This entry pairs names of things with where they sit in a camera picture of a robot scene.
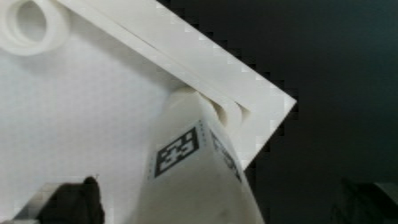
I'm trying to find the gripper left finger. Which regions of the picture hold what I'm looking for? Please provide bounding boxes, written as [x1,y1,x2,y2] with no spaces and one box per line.
[10,176,105,224]

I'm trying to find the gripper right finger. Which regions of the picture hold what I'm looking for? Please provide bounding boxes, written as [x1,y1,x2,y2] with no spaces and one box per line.
[330,179,398,224]

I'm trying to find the white leg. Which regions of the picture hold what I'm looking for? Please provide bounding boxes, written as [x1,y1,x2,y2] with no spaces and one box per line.
[135,88,265,224]

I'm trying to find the white square desk top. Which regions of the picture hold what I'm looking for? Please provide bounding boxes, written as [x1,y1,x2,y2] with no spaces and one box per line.
[0,0,295,224]

